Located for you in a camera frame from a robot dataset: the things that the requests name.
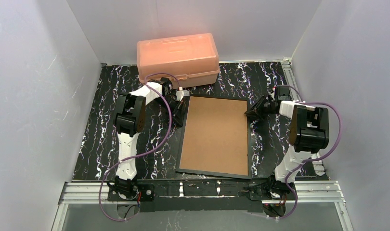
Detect brown cardboard backing board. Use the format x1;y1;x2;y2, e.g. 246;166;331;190
180;96;248;176

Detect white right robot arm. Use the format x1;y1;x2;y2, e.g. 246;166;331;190
245;85;329;184

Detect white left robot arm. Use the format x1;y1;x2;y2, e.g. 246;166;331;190
113;77;189;180

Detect pink plastic storage box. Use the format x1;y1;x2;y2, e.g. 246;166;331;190
137;33;220;88

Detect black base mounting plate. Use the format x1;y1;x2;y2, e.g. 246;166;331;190
104;178;295;216

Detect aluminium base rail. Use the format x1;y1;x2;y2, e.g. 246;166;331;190
52;179;353;231

